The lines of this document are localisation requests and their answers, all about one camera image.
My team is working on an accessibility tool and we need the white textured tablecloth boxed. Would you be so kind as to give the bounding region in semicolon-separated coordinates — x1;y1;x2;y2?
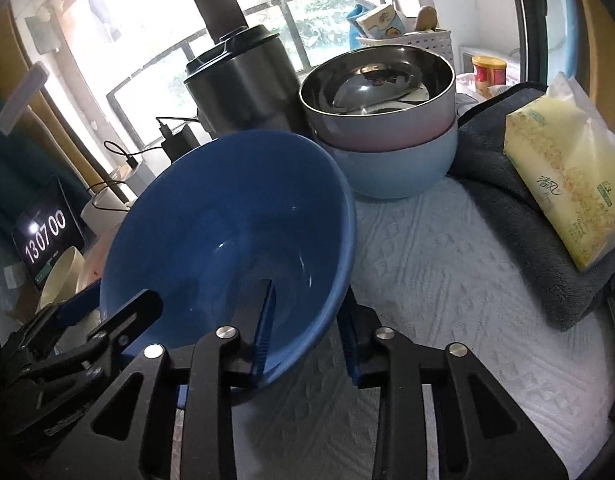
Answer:
174;174;615;480

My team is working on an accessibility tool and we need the white plastic basket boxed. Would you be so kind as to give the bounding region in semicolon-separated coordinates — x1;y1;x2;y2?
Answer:
356;27;455;63

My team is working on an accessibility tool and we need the white charger plug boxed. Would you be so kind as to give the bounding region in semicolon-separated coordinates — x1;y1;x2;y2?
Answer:
122;159;156;189

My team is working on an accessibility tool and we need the pink watermelon pattern bowl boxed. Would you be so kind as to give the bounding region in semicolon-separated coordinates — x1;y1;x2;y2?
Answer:
74;240;114;297

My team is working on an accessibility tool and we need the wooden spoon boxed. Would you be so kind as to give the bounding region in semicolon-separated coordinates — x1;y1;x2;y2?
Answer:
414;5;439;34

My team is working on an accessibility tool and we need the black charger plug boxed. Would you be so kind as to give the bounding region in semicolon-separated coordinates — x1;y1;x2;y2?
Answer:
160;127;209;162

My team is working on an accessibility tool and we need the black charging cable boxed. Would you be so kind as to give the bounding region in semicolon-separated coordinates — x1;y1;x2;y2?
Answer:
154;116;199;137
87;139;139;212

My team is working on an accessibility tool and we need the large dark blue bowl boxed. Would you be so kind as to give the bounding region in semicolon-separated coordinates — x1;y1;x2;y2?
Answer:
100;130;359;397

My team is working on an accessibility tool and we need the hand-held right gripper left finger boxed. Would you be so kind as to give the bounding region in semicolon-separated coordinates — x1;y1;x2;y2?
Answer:
41;279;279;480

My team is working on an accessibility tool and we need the yellow tissue pack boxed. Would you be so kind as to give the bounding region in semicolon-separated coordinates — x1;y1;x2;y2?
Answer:
503;72;615;274

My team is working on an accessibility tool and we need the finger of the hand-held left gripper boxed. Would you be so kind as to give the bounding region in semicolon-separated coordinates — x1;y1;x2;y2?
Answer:
86;289;164;357
34;282;103;331

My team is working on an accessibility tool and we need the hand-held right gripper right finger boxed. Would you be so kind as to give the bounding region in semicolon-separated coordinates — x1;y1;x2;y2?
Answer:
336;289;569;480

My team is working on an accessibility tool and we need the stainless steel tumbler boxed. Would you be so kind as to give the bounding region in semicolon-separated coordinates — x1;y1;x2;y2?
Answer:
182;24;309;139

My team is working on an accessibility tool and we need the white appliance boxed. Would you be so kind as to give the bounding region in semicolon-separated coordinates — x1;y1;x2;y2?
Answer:
459;41;524;62

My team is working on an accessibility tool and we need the snack packet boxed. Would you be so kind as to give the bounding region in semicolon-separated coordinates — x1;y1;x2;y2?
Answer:
355;3;404;42

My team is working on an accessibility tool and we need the white round device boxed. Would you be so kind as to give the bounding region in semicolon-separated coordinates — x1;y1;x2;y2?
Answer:
80;187;139;242

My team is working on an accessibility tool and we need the grey towel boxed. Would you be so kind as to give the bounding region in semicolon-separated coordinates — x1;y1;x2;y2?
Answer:
446;82;615;332

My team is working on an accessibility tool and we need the tablet clock display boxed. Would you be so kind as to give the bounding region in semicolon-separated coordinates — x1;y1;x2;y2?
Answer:
11;175;86;294

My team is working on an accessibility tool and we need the cream yellow bowl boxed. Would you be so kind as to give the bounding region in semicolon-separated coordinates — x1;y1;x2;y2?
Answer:
39;247;86;312

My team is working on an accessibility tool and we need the pink steel-lined bowl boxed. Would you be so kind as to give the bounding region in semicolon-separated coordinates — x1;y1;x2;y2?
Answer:
299;44;457;154

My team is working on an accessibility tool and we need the blue bag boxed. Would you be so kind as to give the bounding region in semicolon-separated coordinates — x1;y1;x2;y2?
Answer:
345;4;369;52

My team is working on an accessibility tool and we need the teal curtain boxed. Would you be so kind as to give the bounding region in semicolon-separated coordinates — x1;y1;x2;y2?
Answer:
0;85;90;243

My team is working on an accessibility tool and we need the red can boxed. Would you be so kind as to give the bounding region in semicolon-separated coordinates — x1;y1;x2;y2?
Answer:
471;55;509;94

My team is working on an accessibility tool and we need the light blue bowl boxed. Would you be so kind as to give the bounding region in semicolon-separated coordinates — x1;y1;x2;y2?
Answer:
319;119;459;200

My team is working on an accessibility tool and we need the yellow curtain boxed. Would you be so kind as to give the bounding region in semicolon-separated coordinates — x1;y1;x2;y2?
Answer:
571;0;615;117
0;2;53;126

